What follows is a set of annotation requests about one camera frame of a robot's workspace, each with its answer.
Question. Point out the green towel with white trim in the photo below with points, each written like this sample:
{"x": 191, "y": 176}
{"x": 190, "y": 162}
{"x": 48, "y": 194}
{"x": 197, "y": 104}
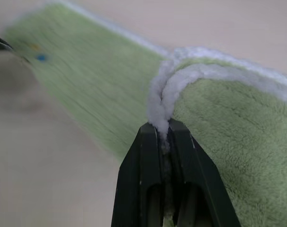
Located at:
{"x": 228, "y": 142}

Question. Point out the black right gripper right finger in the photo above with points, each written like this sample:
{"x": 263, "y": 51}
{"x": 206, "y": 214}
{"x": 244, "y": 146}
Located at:
{"x": 195, "y": 179}

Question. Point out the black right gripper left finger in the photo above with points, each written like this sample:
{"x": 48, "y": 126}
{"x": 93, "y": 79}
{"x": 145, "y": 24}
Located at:
{"x": 138, "y": 170}

